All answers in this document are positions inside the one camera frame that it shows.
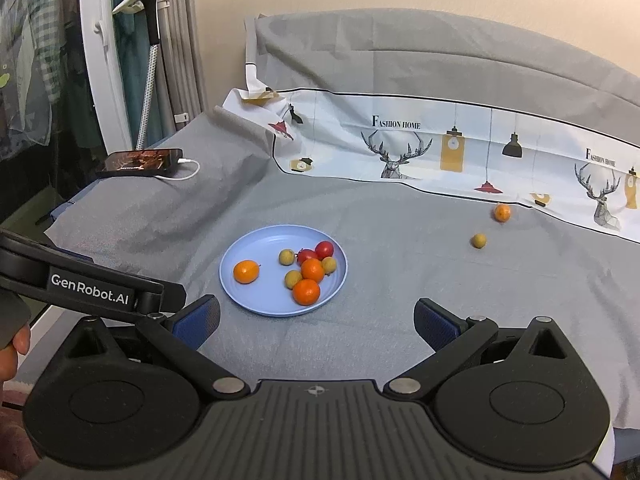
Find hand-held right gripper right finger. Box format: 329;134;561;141
384;297;574;402

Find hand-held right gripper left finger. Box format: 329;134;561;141
64;294;252;402

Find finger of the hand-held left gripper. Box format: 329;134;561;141
139;282;187;317

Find blue plate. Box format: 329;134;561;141
219;225;349;317

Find person's left hand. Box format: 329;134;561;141
0;324;32;383

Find grey bedsheet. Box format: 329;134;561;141
0;110;640;476

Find black smartphone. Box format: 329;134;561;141
95;148;185;180

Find brown fuzzy cloth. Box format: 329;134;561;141
0;379;42;477

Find checked hanging shirt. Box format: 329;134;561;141
19;0;65;108

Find white charging cable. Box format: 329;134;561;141
156;157;201;183

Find white arched frame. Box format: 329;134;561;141
74;0;135;157

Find black garment steamer with hose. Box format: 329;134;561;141
121;0;164;152

